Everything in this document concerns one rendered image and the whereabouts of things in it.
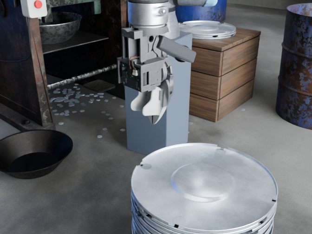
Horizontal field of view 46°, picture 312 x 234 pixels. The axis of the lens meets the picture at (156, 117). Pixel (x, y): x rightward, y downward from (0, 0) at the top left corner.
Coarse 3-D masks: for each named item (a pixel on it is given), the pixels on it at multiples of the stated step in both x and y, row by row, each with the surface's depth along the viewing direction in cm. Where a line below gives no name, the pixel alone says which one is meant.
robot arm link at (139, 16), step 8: (128, 8) 67; (136, 8) 64; (144, 8) 64; (152, 8) 64; (160, 8) 65; (168, 8) 67; (128, 16) 67; (136, 16) 65; (144, 16) 65; (152, 16) 65; (160, 16) 65; (136, 24) 66; (144, 24) 65; (152, 24) 65; (160, 24) 66
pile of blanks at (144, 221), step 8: (136, 208) 70; (136, 216) 71; (144, 216) 67; (272, 216) 67; (136, 224) 72; (144, 224) 68; (152, 224) 66; (264, 224) 65; (272, 224) 71; (136, 232) 73; (144, 232) 69; (152, 232) 67; (160, 232) 66; (168, 232) 64; (176, 232) 63; (248, 232) 63; (256, 232) 65; (264, 232) 68; (272, 232) 71
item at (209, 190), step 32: (160, 160) 81; (192, 160) 81; (224, 160) 81; (256, 160) 80; (160, 192) 71; (192, 192) 70; (224, 192) 70; (256, 192) 71; (192, 224) 63; (224, 224) 63
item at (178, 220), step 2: (174, 218) 64; (176, 218) 64; (178, 218) 64; (180, 218) 64; (182, 218) 64; (174, 220) 64; (176, 220) 64; (178, 220) 64; (180, 220) 64; (182, 220) 64; (184, 220) 64; (174, 222) 63; (176, 222) 63; (178, 222) 63; (180, 222) 63; (182, 222) 63; (184, 222) 63; (176, 224) 63; (178, 224) 63; (180, 224) 63; (182, 224) 63
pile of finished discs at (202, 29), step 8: (184, 24) 185; (192, 24) 182; (200, 24) 179; (208, 24) 182; (216, 24) 182; (224, 24) 182; (192, 32) 166; (200, 32) 166; (208, 32) 166; (216, 32) 166; (224, 32) 166; (232, 32) 170
